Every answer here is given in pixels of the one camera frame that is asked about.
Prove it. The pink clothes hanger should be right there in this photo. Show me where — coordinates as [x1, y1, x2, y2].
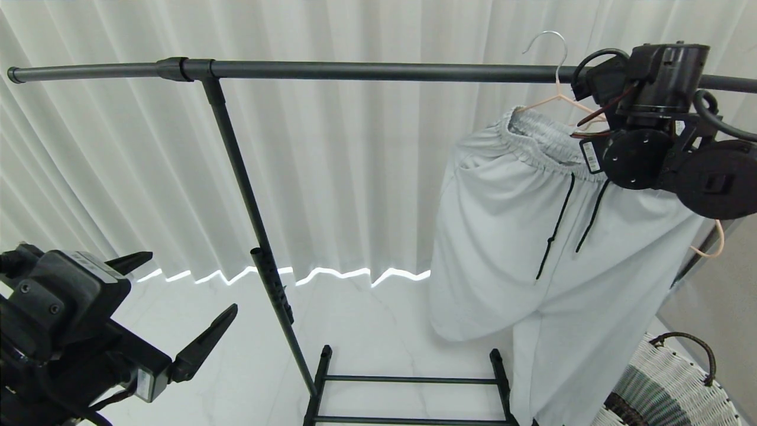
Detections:
[513, 31, 726, 259]

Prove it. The black clothes rack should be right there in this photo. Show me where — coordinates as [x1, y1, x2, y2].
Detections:
[7, 57, 757, 426]

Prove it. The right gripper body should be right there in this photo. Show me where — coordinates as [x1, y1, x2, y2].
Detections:
[572, 133, 611, 176]

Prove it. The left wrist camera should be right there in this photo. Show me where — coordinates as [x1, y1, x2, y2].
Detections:
[15, 248, 132, 356]

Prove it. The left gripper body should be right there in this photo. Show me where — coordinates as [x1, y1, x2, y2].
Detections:
[35, 322, 173, 416]

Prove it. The white curtain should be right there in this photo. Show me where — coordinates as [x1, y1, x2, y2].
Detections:
[0, 0, 757, 289]

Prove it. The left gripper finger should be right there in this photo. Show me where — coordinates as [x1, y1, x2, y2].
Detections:
[105, 251, 154, 276]
[170, 303, 239, 383]

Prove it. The white laundry basket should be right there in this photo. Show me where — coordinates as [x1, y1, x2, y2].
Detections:
[591, 331, 747, 426]

